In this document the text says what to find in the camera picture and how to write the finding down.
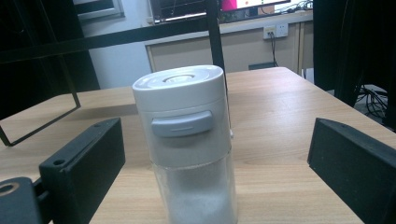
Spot monitor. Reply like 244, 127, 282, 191
219, 0, 292, 23

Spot black power cable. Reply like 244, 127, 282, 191
269, 32, 279, 68

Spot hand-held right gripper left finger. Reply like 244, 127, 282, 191
38, 117, 126, 224

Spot white salt shaker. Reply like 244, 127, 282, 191
132, 64, 238, 224

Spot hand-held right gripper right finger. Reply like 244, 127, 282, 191
307, 117, 396, 224

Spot white wall socket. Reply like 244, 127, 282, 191
262, 22, 290, 40

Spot black curtain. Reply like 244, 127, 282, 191
312, 0, 396, 130

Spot beige counter cabinet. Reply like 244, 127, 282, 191
145, 11, 315, 77

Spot black metal frame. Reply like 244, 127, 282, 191
0, 0, 232, 147

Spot bundle of floor cables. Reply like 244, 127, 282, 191
354, 84, 390, 119

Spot window frame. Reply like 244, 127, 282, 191
72, 0, 125, 22

